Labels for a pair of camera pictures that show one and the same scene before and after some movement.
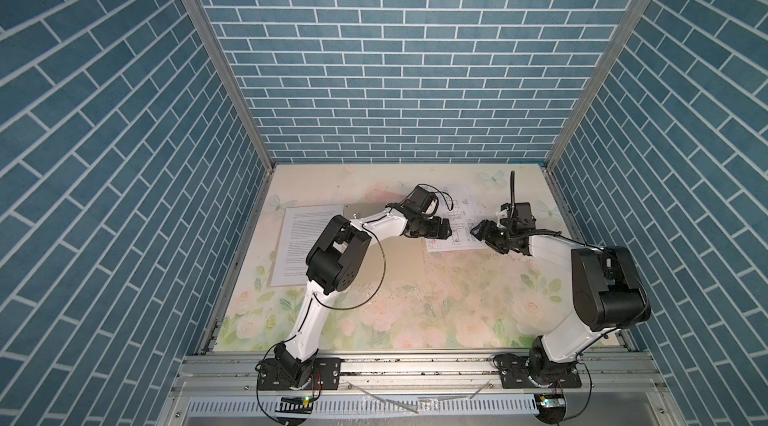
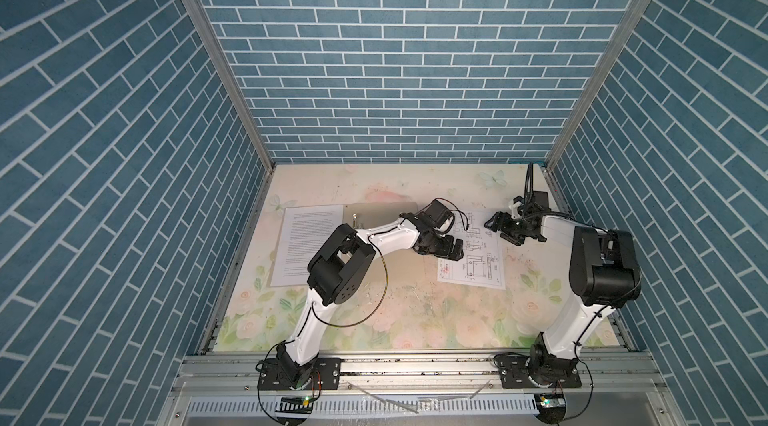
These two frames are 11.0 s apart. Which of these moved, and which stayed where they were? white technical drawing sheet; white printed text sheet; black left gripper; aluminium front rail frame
Moved: white technical drawing sheet; black left gripper
Stayed: aluminium front rail frame; white printed text sheet
